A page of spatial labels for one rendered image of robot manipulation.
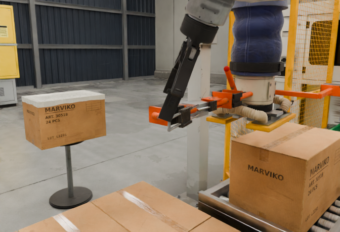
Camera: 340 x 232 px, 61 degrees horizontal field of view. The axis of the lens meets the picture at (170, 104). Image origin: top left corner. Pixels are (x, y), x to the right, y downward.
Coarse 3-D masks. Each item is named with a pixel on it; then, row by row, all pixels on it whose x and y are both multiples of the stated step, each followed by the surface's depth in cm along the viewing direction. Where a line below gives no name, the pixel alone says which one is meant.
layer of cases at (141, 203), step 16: (128, 192) 181; (144, 192) 181; (160, 192) 181; (80, 208) 162; (96, 208) 162; (112, 208) 162; (128, 208) 162; (144, 208) 162; (160, 208) 162; (176, 208) 162; (192, 208) 162; (32, 224) 147; (48, 224) 147; (64, 224) 147; (80, 224) 147; (96, 224) 147; (112, 224) 147; (128, 224) 147; (144, 224) 147; (160, 224) 147; (176, 224) 147; (192, 224) 147; (208, 224) 147; (224, 224) 147
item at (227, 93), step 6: (222, 90) 116; (228, 90) 114; (234, 90) 112; (216, 96) 109; (222, 96) 108; (228, 96) 106; (234, 96) 105; (240, 96) 109; (228, 102) 106; (234, 102) 108; (240, 102) 110; (228, 108) 107
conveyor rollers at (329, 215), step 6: (228, 192) 180; (222, 198) 173; (228, 198) 172; (336, 204) 168; (330, 210) 162; (336, 210) 160; (324, 216) 156; (330, 216) 155; (336, 216) 153; (318, 222) 150; (324, 222) 149; (330, 222) 148; (312, 228) 144; (318, 228) 143; (324, 228) 148
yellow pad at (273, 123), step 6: (282, 114) 131; (288, 114) 132; (294, 114) 134; (270, 120) 120; (276, 120) 120; (282, 120) 122; (288, 120) 128; (246, 126) 116; (252, 126) 115; (258, 126) 113; (264, 126) 112; (270, 126) 112; (276, 126) 116
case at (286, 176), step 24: (240, 144) 151; (264, 144) 148; (288, 144) 148; (312, 144) 148; (336, 144) 155; (240, 168) 153; (264, 168) 143; (288, 168) 134; (312, 168) 133; (336, 168) 162; (240, 192) 155; (264, 192) 144; (288, 192) 135; (312, 192) 138; (336, 192) 169; (264, 216) 146; (288, 216) 137; (312, 216) 143
